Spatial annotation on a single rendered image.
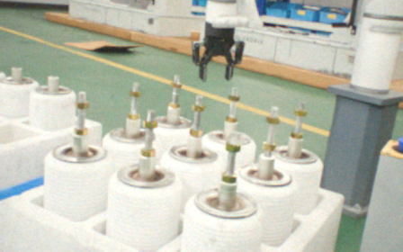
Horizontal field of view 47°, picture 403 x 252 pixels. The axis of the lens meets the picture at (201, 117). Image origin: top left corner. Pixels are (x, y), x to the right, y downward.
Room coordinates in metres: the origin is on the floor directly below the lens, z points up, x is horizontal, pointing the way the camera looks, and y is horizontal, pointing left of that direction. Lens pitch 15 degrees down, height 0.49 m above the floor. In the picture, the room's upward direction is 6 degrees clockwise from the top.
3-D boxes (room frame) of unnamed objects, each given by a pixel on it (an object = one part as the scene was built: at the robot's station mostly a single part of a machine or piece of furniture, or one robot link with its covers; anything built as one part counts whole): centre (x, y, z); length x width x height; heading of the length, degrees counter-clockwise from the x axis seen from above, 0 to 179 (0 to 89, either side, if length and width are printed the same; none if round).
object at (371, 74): (1.13, -0.40, 0.39); 0.09 x 0.09 x 0.17; 45
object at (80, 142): (0.62, 0.17, 0.26); 0.02 x 0.02 x 0.03
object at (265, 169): (0.61, -0.10, 0.26); 0.02 x 0.02 x 0.03
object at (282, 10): (6.70, -1.03, 0.36); 0.50 x 0.38 x 0.21; 135
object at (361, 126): (1.13, -0.40, 0.15); 0.15 x 0.15 x 0.30; 45
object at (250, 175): (0.61, -0.10, 0.25); 0.08 x 0.08 x 0.01
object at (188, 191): (0.67, 0.01, 0.16); 0.10 x 0.10 x 0.18
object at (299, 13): (6.37, -1.31, 0.36); 0.50 x 0.38 x 0.21; 135
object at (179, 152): (0.67, 0.01, 0.25); 0.08 x 0.08 x 0.01
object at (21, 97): (1.04, 0.43, 0.16); 0.10 x 0.10 x 0.18
